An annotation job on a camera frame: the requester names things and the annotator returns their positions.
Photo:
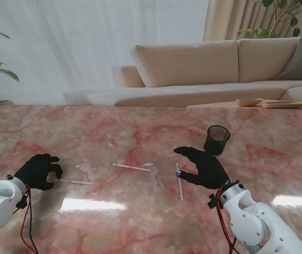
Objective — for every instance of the flat wooden tray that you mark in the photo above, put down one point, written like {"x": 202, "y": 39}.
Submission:
{"x": 283, "y": 104}

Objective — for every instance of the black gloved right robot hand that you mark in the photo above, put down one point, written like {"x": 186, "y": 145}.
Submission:
{"x": 209, "y": 172}

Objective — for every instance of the sheer white curtain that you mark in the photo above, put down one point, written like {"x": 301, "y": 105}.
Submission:
{"x": 87, "y": 39}

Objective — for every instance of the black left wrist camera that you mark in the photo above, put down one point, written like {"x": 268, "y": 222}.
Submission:
{"x": 22, "y": 202}

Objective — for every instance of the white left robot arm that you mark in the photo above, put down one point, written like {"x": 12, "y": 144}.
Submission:
{"x": 0, "y": 206}

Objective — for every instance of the black mesh brush holder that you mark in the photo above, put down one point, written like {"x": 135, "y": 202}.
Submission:
{"x": 217, "y": 140}

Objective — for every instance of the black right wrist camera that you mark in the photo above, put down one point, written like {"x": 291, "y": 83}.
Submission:
{"x": 212, "y": 202}

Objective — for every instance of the long white table fleck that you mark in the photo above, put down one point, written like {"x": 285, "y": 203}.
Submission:
{"x": 148, "y": 164}

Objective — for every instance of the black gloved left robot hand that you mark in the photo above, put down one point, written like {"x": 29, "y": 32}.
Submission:
{"x": 34, "y": 172}

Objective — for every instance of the tall green leafy plant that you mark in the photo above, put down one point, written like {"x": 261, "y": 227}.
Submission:
{"x": 257, "y": 33}

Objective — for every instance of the white straw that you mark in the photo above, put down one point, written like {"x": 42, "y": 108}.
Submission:
{"x": 132, "y": 167}
{"x": 76, "y": 182}
{"x": 180, "y": 188}

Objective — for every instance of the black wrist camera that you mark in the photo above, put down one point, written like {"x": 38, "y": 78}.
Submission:
{"x": 212, "y": 202}
{"x": 22, "y": 202}

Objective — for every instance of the wooden coffee table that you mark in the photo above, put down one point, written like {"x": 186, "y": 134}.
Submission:
{"x": 220, "y": 104}

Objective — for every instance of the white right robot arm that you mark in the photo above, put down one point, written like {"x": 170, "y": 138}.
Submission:
{"x": 249, "y": 219}

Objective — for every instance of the beige sofa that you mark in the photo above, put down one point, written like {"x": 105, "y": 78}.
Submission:
{"x": 188, "y": 61}

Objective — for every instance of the beige curtain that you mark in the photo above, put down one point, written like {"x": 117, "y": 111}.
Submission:
{"x": 220, "y": 18}

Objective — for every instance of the wooden bowl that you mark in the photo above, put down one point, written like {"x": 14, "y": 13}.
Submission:
{"x": 249, "y": 101}

